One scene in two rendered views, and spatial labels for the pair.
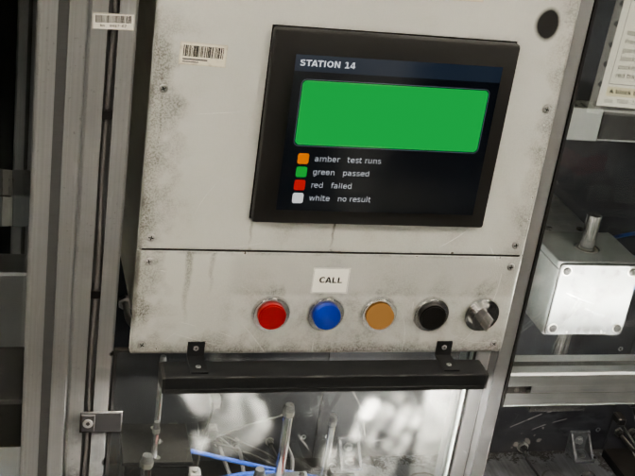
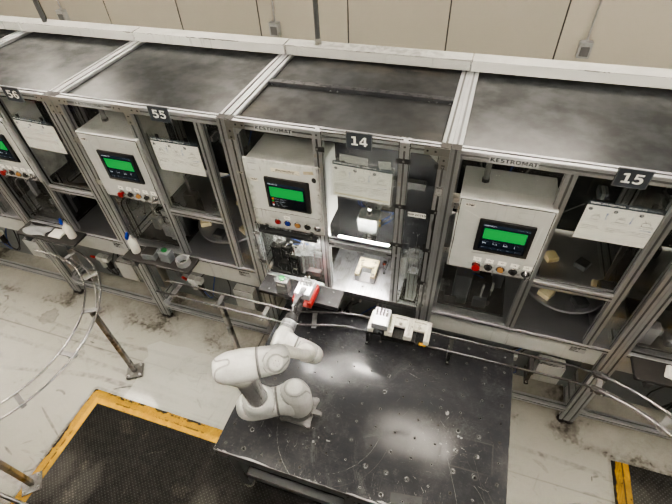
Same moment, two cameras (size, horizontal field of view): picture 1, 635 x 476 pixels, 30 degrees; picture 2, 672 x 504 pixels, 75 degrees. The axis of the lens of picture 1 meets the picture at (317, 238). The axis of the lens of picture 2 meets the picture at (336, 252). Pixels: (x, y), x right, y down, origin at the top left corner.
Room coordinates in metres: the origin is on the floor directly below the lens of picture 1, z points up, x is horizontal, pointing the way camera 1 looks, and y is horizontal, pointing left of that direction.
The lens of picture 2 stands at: (-0.20, -1.37, 3.08)
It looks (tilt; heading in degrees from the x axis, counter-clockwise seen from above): 46 degrees down; 37
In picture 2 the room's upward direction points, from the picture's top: 3 degrees counter-clockwise
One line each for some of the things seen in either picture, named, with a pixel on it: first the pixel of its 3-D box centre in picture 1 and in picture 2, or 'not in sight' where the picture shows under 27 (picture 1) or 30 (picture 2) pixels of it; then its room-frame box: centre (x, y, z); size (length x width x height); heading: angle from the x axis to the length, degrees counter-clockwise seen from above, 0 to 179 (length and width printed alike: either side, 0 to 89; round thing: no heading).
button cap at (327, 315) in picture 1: (325, 314); not in sight; (1.12, -0.02, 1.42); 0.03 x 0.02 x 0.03; 107
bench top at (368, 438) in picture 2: not in sight; (373, 399); (0.82, -0.79, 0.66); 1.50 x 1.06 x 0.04; 107
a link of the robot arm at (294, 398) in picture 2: not in sight; (294, 396); (0.52, -0.48, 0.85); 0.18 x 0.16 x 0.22; 135
